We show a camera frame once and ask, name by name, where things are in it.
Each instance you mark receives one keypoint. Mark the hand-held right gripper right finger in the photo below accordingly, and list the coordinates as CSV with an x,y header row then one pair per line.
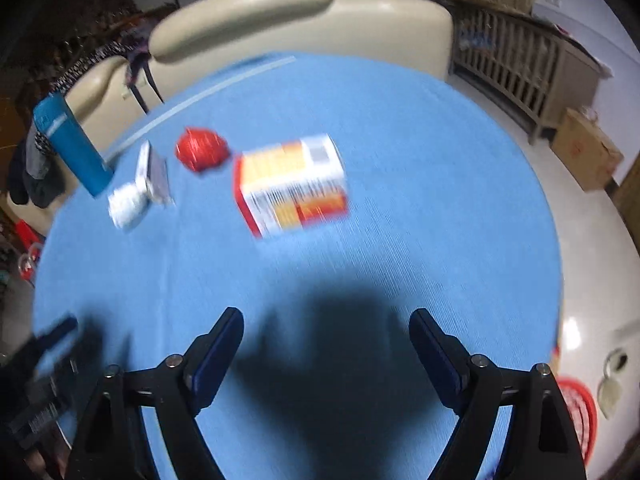
x,y
440,360

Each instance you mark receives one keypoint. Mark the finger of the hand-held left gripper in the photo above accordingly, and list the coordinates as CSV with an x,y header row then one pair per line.
x,y
57,332

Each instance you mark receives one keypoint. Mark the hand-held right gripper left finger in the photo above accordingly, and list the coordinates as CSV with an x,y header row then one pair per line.
x,y
215,360

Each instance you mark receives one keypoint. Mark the orange and white medicine box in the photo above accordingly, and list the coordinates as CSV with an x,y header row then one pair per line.
x,y
292,190

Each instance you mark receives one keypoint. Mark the red plastic basket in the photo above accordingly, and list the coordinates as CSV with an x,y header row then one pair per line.
x,y
580,420

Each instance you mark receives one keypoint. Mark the dark grey clothes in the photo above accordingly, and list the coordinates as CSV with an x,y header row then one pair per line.
x,y
35,175

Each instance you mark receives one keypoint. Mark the blue tablecloth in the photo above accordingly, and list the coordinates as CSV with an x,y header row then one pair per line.
x,y
400,185

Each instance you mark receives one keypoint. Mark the small blue white medicine box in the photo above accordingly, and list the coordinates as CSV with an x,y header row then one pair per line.
x,y
155,175

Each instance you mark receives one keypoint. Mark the blue carton box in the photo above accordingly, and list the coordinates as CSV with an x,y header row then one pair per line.
x,y
70,145

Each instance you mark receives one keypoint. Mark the crumpled red plastic bag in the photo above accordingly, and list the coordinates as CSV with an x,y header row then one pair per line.
x,y
202,149

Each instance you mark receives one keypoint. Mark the brown cardboard box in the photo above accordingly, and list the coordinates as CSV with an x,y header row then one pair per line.
x,y
585,150

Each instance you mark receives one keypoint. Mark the long white plastic strip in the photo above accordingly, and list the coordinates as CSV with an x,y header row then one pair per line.
x,y
200,97

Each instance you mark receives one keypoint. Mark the dark patterned clothing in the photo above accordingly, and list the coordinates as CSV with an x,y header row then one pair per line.
x,y
90,65

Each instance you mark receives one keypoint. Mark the wooden baby crib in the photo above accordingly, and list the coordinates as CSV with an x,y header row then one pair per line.
x,y
565,80

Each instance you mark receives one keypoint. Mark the beige leather sofa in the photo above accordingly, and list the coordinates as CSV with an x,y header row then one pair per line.
x,y
375,25

